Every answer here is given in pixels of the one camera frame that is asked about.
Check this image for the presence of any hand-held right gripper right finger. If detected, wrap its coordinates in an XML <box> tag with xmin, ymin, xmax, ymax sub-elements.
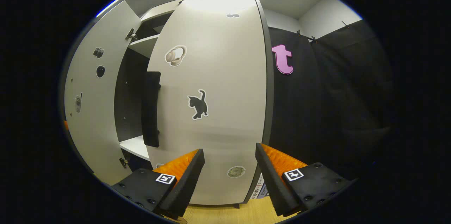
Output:
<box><xmin>254</xmin><ymin>142</ymin><xmax>354</xmax><ymax>217</ymax></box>

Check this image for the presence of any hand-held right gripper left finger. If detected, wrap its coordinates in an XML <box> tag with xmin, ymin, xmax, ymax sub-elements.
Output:
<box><xmin>111</xmin><ymin>148</ymin><xmax>206</xmax><ymax>220</ymax></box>

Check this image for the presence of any white book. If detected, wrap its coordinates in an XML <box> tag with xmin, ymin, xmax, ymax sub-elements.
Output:
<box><xmin>252</xmin><ymin>173</ymin><xmax>265</xmax><ymax>194</ymax></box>

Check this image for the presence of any black backdrop cloth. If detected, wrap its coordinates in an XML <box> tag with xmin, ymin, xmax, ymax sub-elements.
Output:
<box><xmin>266</xmin><ymin>19</ymin><xmax>396</xmax><ymax>183</ymax></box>

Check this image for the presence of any white cabinet door with hinges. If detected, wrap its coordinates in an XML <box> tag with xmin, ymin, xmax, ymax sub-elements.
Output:
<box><xmin>63</xmin><ymin>0</ymin><xmax>142</xmax><ymax>187</ymax></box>

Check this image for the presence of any white upper cabinet flap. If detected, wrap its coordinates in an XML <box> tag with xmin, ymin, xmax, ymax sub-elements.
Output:
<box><xmin>140</xmin><ymin>0</ymin><xmax>184</xmax><ymax>21</ymax></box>

